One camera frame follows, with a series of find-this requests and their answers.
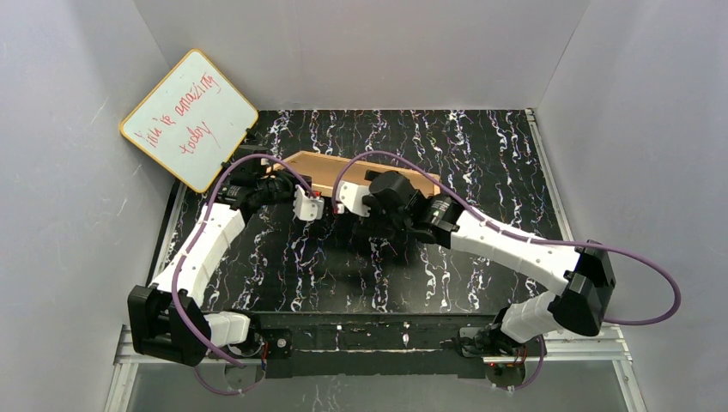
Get wooden picture frame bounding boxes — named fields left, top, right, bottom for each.
left=283, top=151, right=440, bottom=197

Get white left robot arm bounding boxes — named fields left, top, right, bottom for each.
left=127, top=167, right=323, bottom=367

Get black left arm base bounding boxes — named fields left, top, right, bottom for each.
left=205, top=312, right=293, bottom=359

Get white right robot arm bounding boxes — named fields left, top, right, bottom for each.
left=332, top=171, right=616, bottom=348

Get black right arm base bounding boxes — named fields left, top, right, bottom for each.
left=453, top=325, right=542, bottom=363

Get yellow-edged whiteboard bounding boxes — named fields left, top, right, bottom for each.
left=119, top=49, right=258, bottom=193

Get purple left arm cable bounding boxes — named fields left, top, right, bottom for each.
left=170, top=153, right=319, bottom=397

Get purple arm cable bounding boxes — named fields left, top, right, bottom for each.
left=331, top=149, right=683, bottom=392
left=170, top=153, right=319, bottom=397

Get aluminium mounting rail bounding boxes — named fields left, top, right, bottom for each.
left=113, top=321, right=634, bottom=367

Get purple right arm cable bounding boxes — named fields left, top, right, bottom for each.
left=331, top=149, right=683, bottom=392

